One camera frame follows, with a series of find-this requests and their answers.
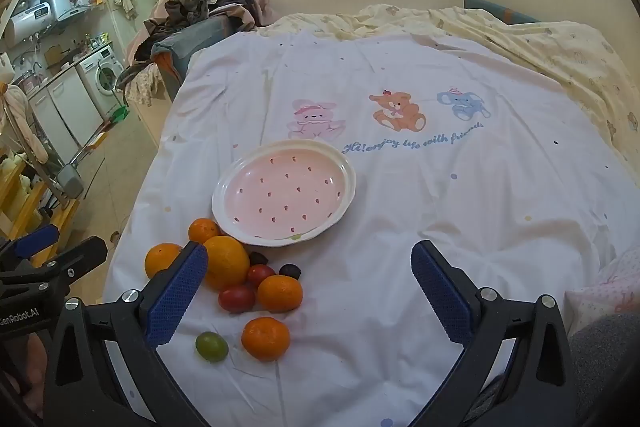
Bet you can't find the beige hanging cloth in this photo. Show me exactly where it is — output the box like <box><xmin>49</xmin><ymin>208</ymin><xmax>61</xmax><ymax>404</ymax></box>
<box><xmin>0</xmin><ymin>82</ymin><xmax>49</xmax><ymax>162</ymax></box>

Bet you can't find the white water heater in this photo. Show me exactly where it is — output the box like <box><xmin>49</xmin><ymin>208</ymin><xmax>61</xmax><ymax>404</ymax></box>
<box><xmin>10</xmin><ymin>0</ymin><xmax>55</xmax><ymax>40</ymax></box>

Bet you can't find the white washing machine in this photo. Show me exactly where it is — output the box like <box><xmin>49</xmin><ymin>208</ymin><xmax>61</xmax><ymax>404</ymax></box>
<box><xmin>77</xmin><ymin>44</ymin><xmax>126</xmax><ymax>118</ymax></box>

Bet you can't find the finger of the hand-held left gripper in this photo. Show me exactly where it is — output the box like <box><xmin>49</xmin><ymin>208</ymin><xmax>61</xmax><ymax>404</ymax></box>
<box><xmin>20</xmin><ymin>235</ymin><xmax>109</xmax><ymax>290</ymax></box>
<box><xmin>0</xmin><ymin>224</ymin><xmax>61</xmax><ymax>260</ymax></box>

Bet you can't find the grey cloth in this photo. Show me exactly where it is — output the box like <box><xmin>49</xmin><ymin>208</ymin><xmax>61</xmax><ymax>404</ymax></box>
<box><xmin>570</xmin><ymin>314</ymin><xmax>633</xmax><ymax>427</ymax></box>

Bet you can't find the pile of clothes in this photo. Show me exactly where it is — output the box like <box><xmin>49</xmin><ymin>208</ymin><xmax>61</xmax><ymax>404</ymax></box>
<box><xmin>145</xmin><ymin>0</ymin><xmax>273</xmax><ymax>42</ymax></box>

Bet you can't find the pink printed pillow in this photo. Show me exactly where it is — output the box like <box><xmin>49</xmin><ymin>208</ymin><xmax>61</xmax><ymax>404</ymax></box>
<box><xmin>565</xmin><ymin>252</ymin><xmax>640</xmax><ymax>333</ymax></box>

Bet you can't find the large orange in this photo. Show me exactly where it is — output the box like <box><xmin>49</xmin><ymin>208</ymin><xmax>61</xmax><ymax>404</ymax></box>
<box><xmin>202</xmin><ymin>235</ymin><xmax>251</xmax><ymax>292</ymax></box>

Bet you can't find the white kitchen counter cabinet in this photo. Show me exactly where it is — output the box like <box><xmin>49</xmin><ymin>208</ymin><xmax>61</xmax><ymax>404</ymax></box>
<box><xmin>27</xmin><ymin>67</ymin><xmax>103</xmax><ymax>152</ymax></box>

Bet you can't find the pink strawberry print plate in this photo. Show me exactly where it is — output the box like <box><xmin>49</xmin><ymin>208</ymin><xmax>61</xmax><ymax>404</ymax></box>
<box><xmin>211</xmin><ymin>139</ymin><xmax>357</xmax><ymax>248</ymax></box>

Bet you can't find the yellow printed quilt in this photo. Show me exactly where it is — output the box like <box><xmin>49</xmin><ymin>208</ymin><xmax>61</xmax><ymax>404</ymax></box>
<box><xmin>260</xmin><ymin>4</ymin><xmax>640</xmax><ymax>188</ymax></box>

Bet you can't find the green tomato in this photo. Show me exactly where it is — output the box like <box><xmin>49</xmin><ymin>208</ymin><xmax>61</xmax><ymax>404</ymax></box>
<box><xmin>195</xmin><ymin>331</ymin><xmax>229</xmax><ymax>363</ymax></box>

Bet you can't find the floral cloth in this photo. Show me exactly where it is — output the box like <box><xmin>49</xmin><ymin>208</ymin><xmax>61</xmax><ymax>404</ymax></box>
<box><xmin>117</xmin><ymin>62</ymin><xmax>162</xmax><ymax>108</ymax></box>

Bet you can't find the orange mandarin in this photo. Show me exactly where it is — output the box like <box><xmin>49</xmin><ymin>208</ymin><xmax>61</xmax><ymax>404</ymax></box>
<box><xmin>241</xmin><ymin>317</ymin><xmax>291</xmax><ymax>363</ymax></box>
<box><xmin>188</xmin><ymin>218</ymin><xmax>222</xmax><ymax>245</ymax></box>
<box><xmin>257</xmin><ymin>274</ymin><xmax>304</xmax><ymax>313</ymax></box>
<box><xmin>144</xmin><ymin>243</ymin><xmax>183</xmax><ymax>280</ymax></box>

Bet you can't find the teal headboard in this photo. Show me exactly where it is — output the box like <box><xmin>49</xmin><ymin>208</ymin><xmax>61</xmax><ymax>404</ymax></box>
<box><xmin>462</xmin><ymin>0</ymin><xmax>541</xmax><ymax>25</ymax></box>

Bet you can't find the white printed blanket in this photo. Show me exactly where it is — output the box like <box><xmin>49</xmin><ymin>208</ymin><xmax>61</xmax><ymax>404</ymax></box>
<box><xmin>102</xmin><ymin>27</ymin><xmax>640</xmax><ymax>427</ymax></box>

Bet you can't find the red tomato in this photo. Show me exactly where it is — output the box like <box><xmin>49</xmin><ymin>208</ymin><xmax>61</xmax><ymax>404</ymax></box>
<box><xmin>218</xmin><ymin>284</ymin><xmax>257</xmax><ymax>314</ymax></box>
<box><xmin>246</xmin><ymin>264</ymin><xmax>277</xmax><ymax>290</ymax></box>

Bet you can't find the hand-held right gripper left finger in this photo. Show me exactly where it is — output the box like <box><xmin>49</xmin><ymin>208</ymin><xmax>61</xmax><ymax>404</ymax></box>
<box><xmin>42</xmin><ymin>241</ymin><xmax>211</xmax><ymax>427</ymax></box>

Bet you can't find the yellow wooden rack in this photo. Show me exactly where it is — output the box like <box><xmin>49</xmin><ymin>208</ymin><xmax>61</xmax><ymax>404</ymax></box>
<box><xmin>0</xmin><ymin>147</ymin><xmax>81</xmax><ymax>253</ymax></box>

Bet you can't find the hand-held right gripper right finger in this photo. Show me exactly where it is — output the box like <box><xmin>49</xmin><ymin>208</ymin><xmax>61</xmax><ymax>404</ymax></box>
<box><xmin>410</xmin><ymin>239</ymin><xmax>581</xmax><ymax>427</ymax></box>

